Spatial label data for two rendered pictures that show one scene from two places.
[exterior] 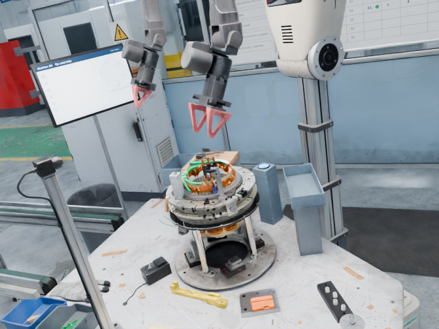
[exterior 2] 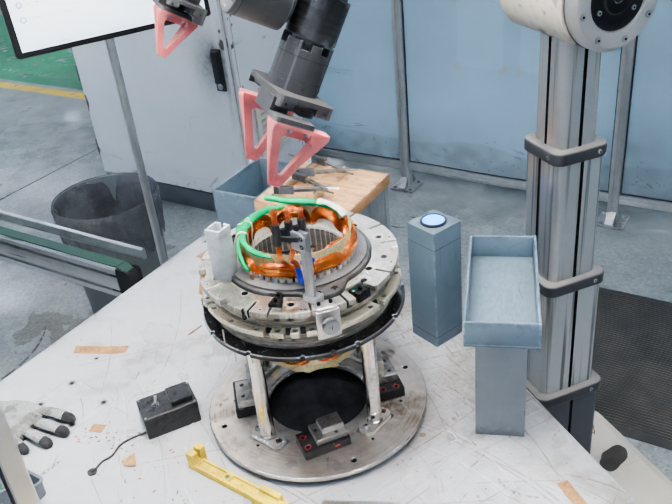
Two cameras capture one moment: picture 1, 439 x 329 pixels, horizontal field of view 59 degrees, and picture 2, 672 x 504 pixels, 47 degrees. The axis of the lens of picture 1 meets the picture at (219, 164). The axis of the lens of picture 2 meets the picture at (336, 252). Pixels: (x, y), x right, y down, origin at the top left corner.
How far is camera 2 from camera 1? 0.25 m
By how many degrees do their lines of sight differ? 10
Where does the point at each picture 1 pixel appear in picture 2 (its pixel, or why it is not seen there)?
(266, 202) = (429, 297)
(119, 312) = (76, 489)
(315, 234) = (513, 397)
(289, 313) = not seen: outside the picture
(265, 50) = not seen: outside the picture
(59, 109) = (30, 19)
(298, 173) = (503, 253)
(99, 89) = not seen: outside the picture
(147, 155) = (233, 121)
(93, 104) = (105, 15)
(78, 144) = (100, 78)
